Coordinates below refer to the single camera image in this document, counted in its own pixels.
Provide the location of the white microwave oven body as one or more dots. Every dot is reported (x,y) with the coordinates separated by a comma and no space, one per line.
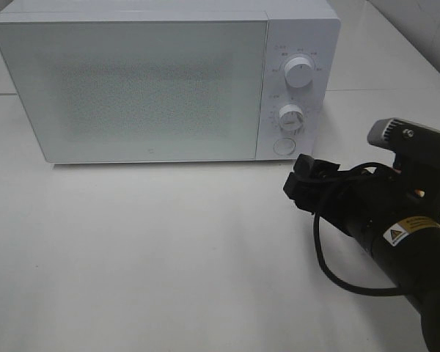
(293,27)

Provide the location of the round white door button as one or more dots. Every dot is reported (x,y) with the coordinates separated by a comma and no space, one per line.
(284,146)

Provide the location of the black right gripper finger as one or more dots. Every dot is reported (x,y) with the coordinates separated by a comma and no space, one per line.
(300,193)
(303,167)

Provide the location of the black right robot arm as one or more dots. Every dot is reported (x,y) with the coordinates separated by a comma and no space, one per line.
(398,229)

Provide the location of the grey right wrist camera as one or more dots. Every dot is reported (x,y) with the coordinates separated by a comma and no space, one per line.
(409,140)

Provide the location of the white microwave door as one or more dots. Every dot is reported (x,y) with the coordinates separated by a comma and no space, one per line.
(130,92)

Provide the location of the lower white timer knob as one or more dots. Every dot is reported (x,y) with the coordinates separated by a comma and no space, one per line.
(291,118)

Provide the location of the upper white power knob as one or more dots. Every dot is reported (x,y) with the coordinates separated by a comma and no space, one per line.
(299,71)

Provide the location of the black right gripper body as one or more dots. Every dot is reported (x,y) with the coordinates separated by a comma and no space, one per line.
(361,195)

